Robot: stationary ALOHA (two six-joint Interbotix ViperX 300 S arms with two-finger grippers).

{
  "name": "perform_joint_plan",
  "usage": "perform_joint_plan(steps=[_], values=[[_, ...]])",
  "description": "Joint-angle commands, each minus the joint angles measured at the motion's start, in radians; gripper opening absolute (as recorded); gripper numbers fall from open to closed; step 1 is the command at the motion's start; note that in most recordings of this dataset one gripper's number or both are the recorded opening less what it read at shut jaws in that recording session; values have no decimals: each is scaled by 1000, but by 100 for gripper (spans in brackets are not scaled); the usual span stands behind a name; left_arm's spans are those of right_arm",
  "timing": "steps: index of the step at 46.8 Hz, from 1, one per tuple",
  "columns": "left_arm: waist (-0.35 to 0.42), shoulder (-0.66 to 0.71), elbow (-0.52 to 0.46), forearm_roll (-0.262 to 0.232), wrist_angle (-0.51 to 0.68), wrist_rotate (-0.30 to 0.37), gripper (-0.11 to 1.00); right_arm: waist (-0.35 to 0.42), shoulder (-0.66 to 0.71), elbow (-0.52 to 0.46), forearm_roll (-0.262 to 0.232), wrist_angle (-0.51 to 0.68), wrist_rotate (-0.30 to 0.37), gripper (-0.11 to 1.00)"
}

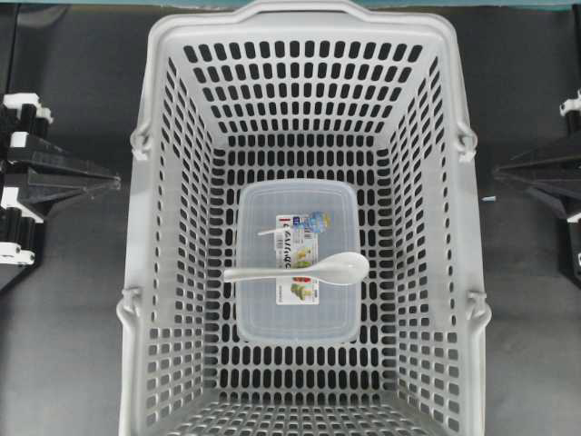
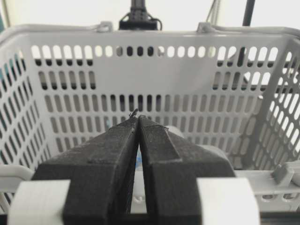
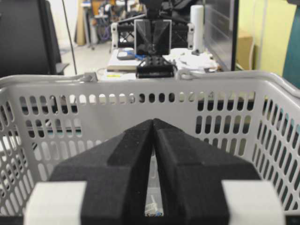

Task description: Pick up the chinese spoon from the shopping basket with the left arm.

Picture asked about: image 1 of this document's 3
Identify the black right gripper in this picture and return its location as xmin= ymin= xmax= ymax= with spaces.
xmin=493 ymin=90 xmax=580 ymax=285

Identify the white chinese spoon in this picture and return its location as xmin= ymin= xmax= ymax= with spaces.
xmin=223 ymin=252 xmax=369 ymax=286

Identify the grey plastic shopping basket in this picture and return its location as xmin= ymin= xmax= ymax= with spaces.
xmin=116 ymin=1 xmax=491 ymax=435

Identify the wrapped lollipop with white stick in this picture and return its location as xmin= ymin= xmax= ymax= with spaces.
xmin=258 ymin=212 xmax=330 ymax=236

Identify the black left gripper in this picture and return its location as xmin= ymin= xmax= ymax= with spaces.
xmin=1 ymin=93 xmax=121 ymax=291

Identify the clear plastic food container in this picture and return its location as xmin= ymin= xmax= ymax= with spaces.
xmin=235 ymin=179 xmax=361 ymax=345

